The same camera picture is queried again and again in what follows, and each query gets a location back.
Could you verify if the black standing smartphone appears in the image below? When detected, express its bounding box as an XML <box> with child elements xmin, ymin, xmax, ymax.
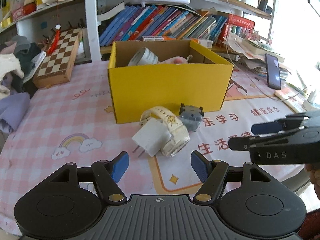
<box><xmin>265</xmin><ymin>53</ymin><xmax>282</xmax><ymax>90</ymax></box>

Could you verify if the white green-printed tape roll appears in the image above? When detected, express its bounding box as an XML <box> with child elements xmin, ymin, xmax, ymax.
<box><xmin>128</xmin><ymin>47</ymin><xmax>159</xmax><ymax>67</ymax></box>

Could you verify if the pink checked tablecloth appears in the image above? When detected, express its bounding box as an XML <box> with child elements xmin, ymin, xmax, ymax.
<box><xmin>0</xmin><ymin>59</ymin><xmax>320</xmax><ymax>235</ymax></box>

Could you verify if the stack of papers and books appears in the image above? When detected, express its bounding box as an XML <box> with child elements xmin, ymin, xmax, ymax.
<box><xmin>224</xmin><ymin>34</ymin><xmax>292</xmax><ymax>80</ymax></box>

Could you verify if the white bar lamp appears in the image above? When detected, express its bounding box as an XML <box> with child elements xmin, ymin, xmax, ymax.
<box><xmin>133</xmin><ymin>0</ymin><xmax>190</xmax><ymax>5</ymax></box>

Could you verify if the person's dark red clothing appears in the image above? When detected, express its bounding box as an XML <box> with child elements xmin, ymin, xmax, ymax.
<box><xmin>298</xmin><ymin>209</ymin><xmax>320</xmax><ymax>240</ymax></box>

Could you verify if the red tassel ornament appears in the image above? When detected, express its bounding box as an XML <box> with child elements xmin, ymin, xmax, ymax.
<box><xmin>46</xmin><ymin>24</ymin><xmax>62</xmax><ymax>55</ymax></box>

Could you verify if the black box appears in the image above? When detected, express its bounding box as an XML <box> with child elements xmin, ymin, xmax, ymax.
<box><xmin>259</xmin><ymin>0</ymin><xmax>273</xmax><ymax>15</ymax></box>

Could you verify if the row of colourful books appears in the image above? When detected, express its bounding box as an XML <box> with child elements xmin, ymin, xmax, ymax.
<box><xmin>99</xmin><ymin>4</ymin><xmax>228</xmax><ymax>47</ymax></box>

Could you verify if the pink plush paw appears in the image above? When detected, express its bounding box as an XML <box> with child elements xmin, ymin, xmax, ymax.
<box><xmin>159</xmin><ymin>56</ymin><xmax>192</xmax><ymax>65</ymax></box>

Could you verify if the pile of dark clothes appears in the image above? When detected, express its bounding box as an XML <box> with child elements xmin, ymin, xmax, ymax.
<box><xmin>0</xmin><ymin>35</ymin><xmax>47</xmax><ymax>98</ymax></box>

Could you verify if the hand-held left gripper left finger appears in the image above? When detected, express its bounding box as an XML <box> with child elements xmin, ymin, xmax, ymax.
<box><xmin>47</xmin><ymin>151</ymin><xmax>130</xmax><ymax>204</ymax></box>

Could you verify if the orange and white carton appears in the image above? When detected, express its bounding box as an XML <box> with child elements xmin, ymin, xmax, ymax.
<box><xmin>192</xmin><ymin>38</ymin><xmax>214</xmax><ymax>48</ymax></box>

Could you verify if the person's right hand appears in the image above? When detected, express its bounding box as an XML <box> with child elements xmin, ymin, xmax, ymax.
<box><xmin>304</xmin><ymin>163</ymin><xmax>320</xmax><ymax>201</ymax></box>

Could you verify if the white shelf unit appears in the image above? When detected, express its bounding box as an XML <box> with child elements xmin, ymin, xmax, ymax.
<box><xmin>0</xmin><ymin>0</ymin><xmax>278</xmax><ymax>63</ymax></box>

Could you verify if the lavender garment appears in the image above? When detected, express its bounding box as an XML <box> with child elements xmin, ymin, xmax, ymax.
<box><xmin>0</xmin><ymin>92</ymin><xmax>31</xmax><ymax>133</ymax></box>

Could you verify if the red and white figurine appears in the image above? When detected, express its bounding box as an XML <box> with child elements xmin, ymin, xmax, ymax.
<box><xmin>23</xmin><ymin>0</ymin><xmax>37</xmax><ymax>14</ymax></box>

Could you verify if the wooden chessboard box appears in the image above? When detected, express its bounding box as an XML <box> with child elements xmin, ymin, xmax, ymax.
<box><xmin>32</xmin><ymin>28</ymin><xmax>83</xmax><ymax>89</ymax></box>

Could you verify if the white charging cable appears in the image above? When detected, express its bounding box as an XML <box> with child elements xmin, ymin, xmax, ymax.
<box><xmin>216</xmin><ymin>0</ymin><xmax>315</xmax><ymax>100</ymax></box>

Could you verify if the white plug-in device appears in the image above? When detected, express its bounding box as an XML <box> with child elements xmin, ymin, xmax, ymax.
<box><xmin>302</xmin><ymin>90</ymin><xmax>320</xmax><ymax>112</ymax></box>

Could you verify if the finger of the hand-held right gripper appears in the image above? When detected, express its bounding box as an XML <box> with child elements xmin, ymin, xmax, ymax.
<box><xmin>251</xmin><ymin>110</ymin><xmax>320</xmax><ymax>135</ymax></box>
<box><xmin>228</xmin><ymin>127</ymin><xmax>308</xmax><ymax>152</ymax></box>

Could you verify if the small grey toy robot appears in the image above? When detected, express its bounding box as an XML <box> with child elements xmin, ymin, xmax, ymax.
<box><xmin>179</xmin><ymin>102</ymin><xmax>204</xmax><ymax>132</ymax></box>

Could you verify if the white wristwatch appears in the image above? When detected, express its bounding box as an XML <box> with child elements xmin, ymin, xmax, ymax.
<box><xmin>139</xmin><ymin>106</ymin><xmax>190</xmax><ymax>158</ymax></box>

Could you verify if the white power adapter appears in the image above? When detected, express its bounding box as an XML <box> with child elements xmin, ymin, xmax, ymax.
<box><xmin>132</xmin><ymin>118</ymin><xmax>173</xmax><ymax>158</ymax></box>

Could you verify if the yellow cardboard box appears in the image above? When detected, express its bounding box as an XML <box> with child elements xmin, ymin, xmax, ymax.
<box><xmin>107</xmin><ymin>39</ymin><xmax>234</xmax><ymax>124</ymax></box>

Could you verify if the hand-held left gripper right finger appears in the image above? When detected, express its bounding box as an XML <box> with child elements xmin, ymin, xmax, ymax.
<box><xmin>190</xmin><ymin>151</ymin><xmax>274</xmax><ymax>204</ymax></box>

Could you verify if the red book set box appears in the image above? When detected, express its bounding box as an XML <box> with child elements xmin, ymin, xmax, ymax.
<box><xmin>221</xmin><ymin>14</ymin><xmax>255</xmax><ymax>45</ymax></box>

